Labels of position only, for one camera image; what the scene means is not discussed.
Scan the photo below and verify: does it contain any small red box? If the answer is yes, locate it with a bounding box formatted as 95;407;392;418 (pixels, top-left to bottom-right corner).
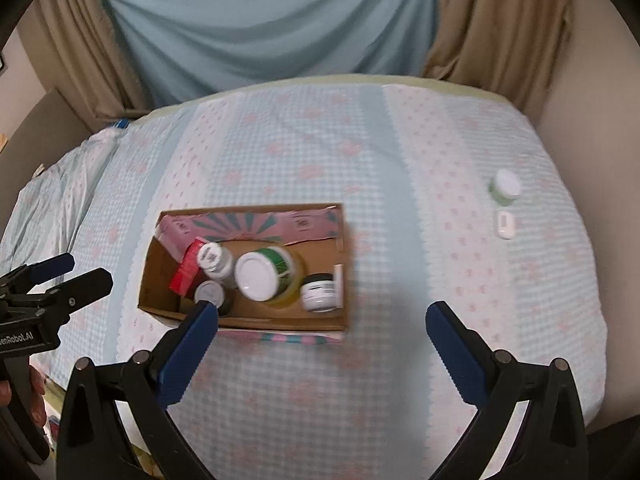
169;240;207;297

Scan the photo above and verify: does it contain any cardboard box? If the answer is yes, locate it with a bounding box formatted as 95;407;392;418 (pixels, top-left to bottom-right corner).
137;203;351;347

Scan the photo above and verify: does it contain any small silver-lidded jar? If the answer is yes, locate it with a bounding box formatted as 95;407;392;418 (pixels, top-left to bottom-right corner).
192;280;233;317

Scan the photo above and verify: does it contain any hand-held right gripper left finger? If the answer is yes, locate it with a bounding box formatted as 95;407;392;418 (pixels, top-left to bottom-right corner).
57;301;220;480

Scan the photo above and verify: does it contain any grey headboard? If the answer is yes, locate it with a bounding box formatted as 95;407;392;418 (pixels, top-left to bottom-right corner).
0;87;96;241

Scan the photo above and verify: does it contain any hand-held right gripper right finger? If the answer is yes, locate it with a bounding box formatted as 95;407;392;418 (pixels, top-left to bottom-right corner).
425;301;588;480

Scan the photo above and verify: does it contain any light blue hanging cloth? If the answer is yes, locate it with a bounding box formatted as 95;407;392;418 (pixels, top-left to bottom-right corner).
97;0;441;108

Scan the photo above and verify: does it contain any beige curtain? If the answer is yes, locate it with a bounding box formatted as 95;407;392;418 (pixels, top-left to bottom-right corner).
422;0;573;111
30;0;151;121

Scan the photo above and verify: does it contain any light blue crumpled duvet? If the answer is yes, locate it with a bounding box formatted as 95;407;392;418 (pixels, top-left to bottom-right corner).
0;127;126;271

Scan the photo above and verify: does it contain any person's left hand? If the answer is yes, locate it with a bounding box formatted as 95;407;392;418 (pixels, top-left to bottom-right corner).
0;364;49;428

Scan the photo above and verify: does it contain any large yellow jar white lid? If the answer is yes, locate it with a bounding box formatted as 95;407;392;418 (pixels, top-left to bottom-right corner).
234;246;306;309

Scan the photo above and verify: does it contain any small black-lidded jar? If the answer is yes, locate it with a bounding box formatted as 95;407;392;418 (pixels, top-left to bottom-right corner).
300;272;337;313

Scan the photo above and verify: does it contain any white pill bottle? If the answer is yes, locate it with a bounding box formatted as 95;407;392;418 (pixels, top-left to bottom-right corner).
196;242;237;288

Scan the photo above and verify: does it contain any green jar with white lid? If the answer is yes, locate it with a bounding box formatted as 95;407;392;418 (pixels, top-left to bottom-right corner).
488;169;522;207

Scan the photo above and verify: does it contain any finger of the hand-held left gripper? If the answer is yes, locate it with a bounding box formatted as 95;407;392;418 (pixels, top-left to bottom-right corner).
0;253;76;291
47;267;113;311

